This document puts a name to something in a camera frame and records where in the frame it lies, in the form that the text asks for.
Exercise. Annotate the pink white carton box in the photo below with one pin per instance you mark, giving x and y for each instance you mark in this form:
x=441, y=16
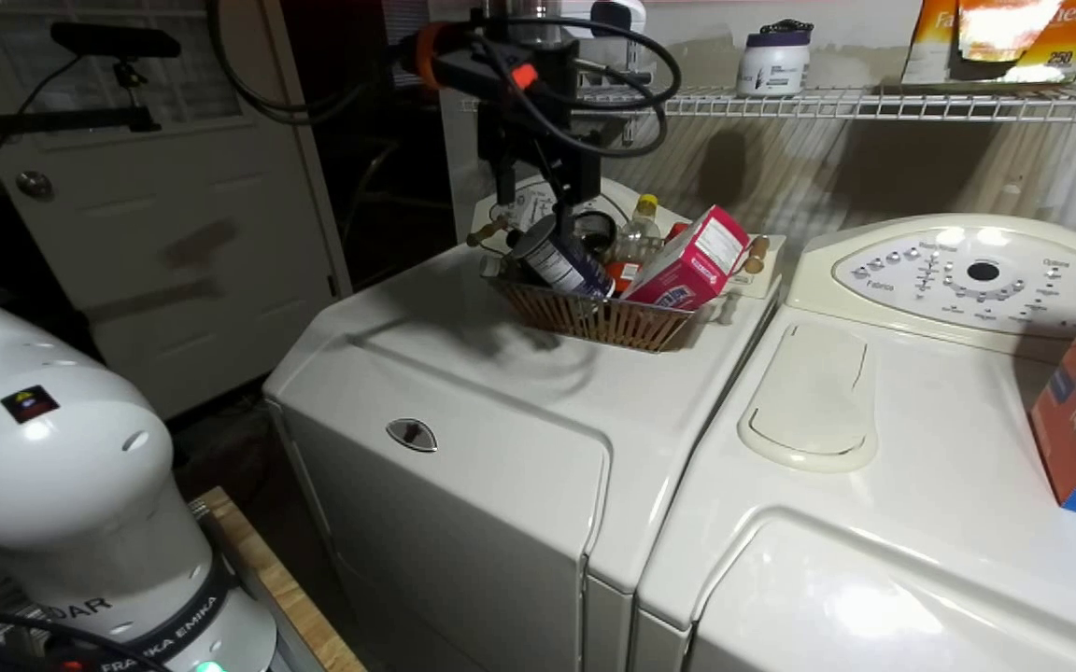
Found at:
x=689, y=265

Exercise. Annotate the clear bottle with yellow cap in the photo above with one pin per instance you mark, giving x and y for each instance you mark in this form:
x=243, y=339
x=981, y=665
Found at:
x=644, y=230

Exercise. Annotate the oval dial control panel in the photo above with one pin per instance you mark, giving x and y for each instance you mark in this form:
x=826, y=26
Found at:
x=972, y=281

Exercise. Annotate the brown wicker basket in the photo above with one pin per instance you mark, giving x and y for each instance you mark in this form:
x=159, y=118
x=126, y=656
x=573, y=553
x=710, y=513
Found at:
x=601, y=321

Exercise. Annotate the orange box with picture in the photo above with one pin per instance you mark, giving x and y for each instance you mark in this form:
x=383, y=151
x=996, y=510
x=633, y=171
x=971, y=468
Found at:
x=1010, y=38

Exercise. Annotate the cream oval compartment lid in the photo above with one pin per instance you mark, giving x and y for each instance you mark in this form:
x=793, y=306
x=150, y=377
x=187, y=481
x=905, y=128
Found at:
x=810, y=393

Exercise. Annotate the white washing machine with keyhole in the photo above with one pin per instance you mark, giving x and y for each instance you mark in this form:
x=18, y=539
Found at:
x=489, y=423

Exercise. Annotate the round metal door knob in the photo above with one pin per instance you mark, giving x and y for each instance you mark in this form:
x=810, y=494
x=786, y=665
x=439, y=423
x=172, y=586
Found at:
x=34, y=183

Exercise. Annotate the round metal keyhole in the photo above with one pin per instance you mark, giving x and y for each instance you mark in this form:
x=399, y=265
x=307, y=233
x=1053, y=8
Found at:
x=413, y=436

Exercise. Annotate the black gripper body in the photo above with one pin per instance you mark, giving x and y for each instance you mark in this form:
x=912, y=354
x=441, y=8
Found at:
x=535, y=89

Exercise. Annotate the dark blue spray can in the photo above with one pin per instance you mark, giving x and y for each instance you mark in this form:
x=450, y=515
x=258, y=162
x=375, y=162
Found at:
x=568, y=265

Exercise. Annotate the white jar with dark lid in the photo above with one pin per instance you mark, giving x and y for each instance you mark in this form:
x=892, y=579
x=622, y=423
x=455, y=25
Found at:
x=773, y=61

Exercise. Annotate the wooden table edge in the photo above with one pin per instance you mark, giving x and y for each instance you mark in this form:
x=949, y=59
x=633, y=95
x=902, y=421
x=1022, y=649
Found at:
x=278, y=583

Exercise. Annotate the black camera on stand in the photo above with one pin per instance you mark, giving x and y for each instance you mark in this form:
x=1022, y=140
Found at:
x=115, y=38

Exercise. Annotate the white panelled door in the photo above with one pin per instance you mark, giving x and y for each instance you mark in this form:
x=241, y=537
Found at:
x=179, y=237

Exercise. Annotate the white washing machine with dial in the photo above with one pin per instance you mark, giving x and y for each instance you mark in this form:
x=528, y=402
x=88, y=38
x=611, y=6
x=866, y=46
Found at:
x=887, y=537

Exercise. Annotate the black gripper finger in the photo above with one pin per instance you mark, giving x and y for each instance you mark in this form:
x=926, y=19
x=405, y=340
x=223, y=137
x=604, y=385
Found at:
x=499, y=153
x=573, y=173

